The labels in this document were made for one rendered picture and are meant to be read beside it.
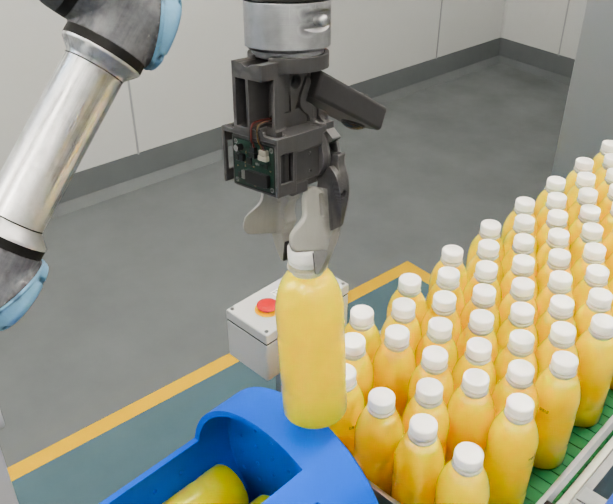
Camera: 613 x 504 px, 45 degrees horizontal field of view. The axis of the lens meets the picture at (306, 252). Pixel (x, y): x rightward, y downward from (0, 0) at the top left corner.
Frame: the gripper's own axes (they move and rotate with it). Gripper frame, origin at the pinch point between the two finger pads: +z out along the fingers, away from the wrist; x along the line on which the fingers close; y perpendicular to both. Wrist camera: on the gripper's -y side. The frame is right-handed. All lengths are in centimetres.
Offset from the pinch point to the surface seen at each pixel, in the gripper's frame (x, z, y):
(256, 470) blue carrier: -13.6, 38.9, -4.3
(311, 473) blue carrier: 2.8, 25.2, 2.3
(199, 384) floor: -134, 124, -86
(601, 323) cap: 10, 30, -59
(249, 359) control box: -34, 38, -22
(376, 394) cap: -6.8, 32.2, -21.8
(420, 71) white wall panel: -246, 72, -375
